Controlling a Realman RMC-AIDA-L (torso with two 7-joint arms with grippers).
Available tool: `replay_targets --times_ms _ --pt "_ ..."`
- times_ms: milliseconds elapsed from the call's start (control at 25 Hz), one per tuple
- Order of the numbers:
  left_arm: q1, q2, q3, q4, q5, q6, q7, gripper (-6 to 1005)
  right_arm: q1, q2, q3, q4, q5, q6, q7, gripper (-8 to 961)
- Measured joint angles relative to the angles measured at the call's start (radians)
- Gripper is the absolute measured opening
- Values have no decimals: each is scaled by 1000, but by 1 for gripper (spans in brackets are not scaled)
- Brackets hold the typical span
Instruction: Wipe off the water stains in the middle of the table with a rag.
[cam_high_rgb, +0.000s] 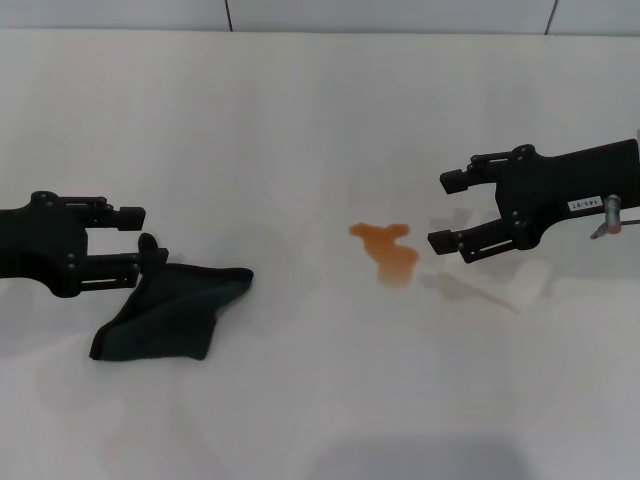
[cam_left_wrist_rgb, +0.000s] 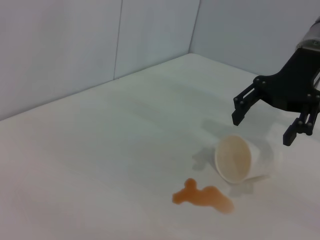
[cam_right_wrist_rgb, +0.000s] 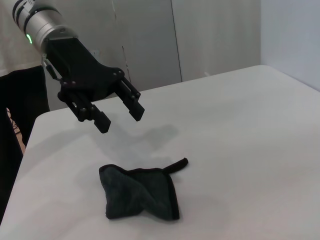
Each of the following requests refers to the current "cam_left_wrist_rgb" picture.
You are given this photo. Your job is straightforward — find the white paper cup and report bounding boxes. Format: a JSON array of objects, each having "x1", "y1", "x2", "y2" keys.
[{"x1": 214, "y1": 134, "x2": 283, "y2": 185}]

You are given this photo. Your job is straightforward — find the brown liquid spill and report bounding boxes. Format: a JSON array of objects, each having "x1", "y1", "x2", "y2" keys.
[{"x1": 171, "y1": 177, "x2": 235, "y2": 215}]

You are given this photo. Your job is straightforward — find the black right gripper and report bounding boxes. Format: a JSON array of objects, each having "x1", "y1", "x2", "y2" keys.
[{"x1": 231, "y1": 46, "x2": 320, "y2": 146}]

